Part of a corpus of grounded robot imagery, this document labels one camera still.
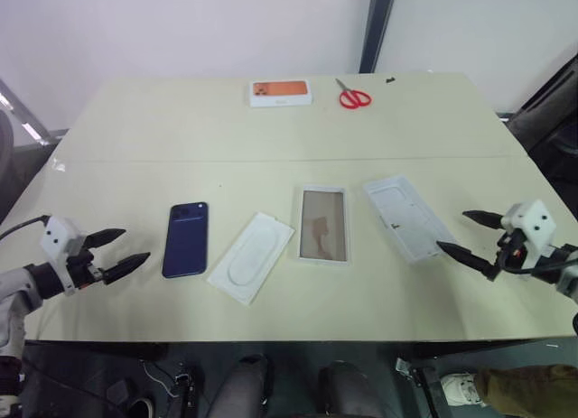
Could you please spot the dark rounded shape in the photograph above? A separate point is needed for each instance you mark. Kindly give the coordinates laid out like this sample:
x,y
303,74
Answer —
x,y
244,386
345,391

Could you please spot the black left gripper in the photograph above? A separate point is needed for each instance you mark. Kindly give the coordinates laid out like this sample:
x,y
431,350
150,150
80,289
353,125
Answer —
x,y
83,271

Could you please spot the dark blue smartphone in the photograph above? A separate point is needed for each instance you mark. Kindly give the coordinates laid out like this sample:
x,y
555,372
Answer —
x,y
185,242

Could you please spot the small clear tape scrap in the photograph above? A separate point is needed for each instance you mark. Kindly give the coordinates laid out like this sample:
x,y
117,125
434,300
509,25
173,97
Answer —
x,y
58,165

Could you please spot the white phone box lid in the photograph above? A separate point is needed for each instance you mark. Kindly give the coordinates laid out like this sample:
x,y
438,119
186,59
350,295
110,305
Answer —
x,y
406,217

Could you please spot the dark brown furniture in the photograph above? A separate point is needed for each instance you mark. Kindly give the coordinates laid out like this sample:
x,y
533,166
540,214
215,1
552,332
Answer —
x,y
551,120

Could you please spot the black table leg bracket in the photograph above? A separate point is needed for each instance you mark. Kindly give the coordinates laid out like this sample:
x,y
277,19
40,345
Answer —
x,y
429,386

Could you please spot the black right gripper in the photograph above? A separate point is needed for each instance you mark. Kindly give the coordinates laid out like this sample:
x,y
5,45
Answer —
x,y
508,251

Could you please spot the white sneaker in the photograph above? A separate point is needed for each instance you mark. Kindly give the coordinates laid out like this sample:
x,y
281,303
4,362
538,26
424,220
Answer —
x,y
460,388

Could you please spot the dark vertical pole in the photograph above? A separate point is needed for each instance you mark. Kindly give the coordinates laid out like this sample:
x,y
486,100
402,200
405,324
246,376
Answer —
x,y
377,25

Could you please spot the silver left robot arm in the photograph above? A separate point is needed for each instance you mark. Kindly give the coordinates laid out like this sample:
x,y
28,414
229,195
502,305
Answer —
x,y
18,291

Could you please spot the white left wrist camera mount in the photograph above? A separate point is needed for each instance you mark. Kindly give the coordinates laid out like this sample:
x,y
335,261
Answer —
x,y
58,237

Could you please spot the black shoe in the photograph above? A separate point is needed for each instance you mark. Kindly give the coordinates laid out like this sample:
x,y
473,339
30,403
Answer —
x,y
142,404

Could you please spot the silver metal frame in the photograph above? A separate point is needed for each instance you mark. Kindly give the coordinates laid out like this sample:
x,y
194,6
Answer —
x,y
27,115

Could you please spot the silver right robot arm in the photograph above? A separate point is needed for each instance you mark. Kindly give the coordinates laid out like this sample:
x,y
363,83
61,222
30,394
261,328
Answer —
x,y
566,273

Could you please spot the orange printed phone box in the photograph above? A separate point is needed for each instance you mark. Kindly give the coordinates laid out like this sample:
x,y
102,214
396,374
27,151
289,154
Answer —
x,y
280,93

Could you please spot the olive trouser leg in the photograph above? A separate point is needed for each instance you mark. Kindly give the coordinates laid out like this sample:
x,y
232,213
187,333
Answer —
x,y
524,386

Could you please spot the white phone box base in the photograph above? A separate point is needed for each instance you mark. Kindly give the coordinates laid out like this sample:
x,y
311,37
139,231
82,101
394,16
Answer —
x,y
324,226

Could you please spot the white paper insert tray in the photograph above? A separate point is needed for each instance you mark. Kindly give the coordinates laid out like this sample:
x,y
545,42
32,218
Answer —
x,y
250,260

